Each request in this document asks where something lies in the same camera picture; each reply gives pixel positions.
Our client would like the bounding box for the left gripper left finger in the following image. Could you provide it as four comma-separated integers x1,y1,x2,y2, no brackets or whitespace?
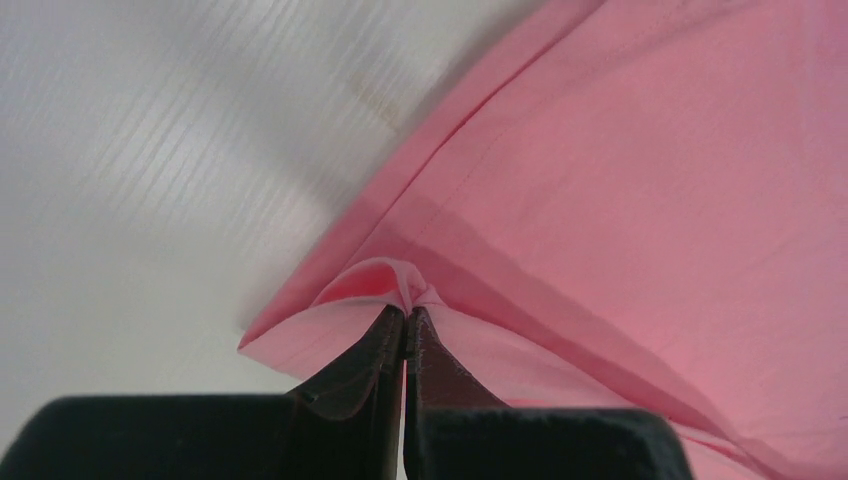
1,307,406,479

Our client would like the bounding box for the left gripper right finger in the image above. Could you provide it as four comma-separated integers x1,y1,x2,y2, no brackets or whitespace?
404,307,693,479

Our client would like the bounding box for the pink t shirt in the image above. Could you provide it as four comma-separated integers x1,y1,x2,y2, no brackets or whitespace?
239,1,847,479

